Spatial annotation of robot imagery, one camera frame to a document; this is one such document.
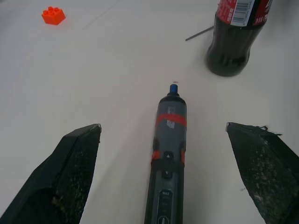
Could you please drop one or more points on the grey electric screwdriver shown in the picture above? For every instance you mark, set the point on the grey electric screwdriver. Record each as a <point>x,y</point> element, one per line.
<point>167,158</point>

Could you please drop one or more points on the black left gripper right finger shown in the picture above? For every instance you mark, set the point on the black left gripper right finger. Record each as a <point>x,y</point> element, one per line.
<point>261,168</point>

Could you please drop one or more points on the orange toy building brick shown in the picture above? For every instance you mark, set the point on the orange toy building brick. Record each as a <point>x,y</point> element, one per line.
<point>53,15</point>

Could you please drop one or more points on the dark cola bottle red label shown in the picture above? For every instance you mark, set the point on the dark cola bottle red label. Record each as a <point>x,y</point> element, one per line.
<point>230,44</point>

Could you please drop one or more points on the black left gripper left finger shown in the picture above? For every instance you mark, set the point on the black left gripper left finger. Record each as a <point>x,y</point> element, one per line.
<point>63,177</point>

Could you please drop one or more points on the thin dark rod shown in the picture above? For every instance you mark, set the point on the thin dark rod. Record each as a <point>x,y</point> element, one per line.
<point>199,33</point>

